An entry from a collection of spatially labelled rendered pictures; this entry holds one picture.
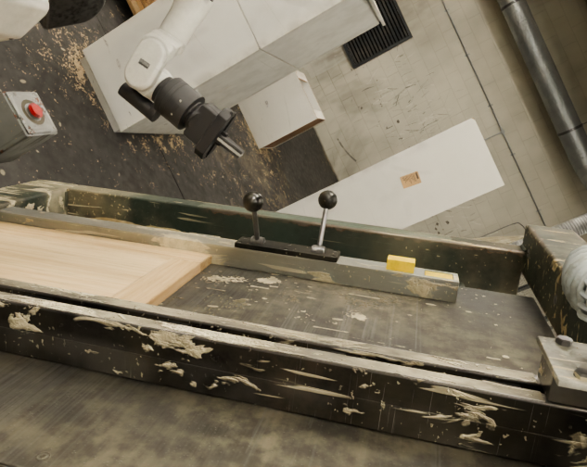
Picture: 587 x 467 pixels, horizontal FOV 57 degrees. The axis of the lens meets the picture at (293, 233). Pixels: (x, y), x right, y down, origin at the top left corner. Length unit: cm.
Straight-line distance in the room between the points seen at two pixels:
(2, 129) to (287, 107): 465
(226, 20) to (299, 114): 269
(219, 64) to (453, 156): 207
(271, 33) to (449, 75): 597
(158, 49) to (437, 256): 73
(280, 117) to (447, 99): 367
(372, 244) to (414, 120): 773
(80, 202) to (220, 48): 203
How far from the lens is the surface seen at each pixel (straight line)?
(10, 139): 149
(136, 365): 67
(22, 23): 98
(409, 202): 455
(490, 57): 902
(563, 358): 62
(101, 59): 371
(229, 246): 106
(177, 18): 122
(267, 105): 600
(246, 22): 331
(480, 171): 453
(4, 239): 118
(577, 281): 61
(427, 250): 124
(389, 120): 897
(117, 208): 142
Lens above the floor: 178
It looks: 18 degrees down
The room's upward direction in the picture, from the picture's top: 65 degrees clockwise
